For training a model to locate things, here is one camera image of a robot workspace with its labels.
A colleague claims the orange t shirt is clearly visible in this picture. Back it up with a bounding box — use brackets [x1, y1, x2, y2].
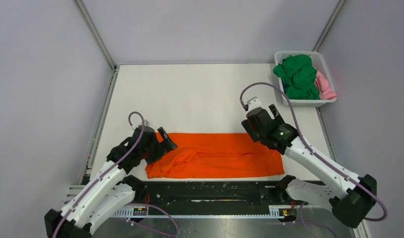
[145, 133, 285, 179]

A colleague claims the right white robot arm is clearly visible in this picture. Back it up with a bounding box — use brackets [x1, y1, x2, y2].
[241, 99, 377, 228]

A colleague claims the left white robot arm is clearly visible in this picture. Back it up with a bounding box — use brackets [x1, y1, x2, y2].
[44, 125, 178, 238]

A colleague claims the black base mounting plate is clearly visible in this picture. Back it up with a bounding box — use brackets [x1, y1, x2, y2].
[121, 176, 302, 215]

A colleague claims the green t shirt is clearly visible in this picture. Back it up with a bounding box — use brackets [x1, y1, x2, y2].
[273, 55, 320, 100]

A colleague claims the pink t shirt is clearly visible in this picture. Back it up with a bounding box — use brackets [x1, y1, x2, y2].
[315, 71, 337, 100]

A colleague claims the white plastic basket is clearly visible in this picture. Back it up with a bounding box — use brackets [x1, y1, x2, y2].
[274, 50, 337, 107]

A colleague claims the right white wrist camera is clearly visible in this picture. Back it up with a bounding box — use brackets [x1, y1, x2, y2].
[246, 97, 262, 112]

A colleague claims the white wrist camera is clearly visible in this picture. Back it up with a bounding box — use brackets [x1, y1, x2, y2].
[129, 119, 150, 129]
[246, 97, 262, 112]

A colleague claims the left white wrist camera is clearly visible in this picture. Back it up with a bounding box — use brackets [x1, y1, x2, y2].
[129, 119, 150, 129]

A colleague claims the white slotted cable duct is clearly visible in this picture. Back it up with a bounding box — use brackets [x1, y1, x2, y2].
[110, 205, 297, 219]

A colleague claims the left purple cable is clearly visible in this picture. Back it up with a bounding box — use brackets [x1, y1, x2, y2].
[52, 112, 180, 238]

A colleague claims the purple cable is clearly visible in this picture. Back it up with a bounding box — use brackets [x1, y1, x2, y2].
[239, 82, 388, 238]
[52, 112, 180, 238]

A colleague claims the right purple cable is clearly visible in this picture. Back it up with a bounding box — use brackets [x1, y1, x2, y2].
[239, 82, 388, 238]

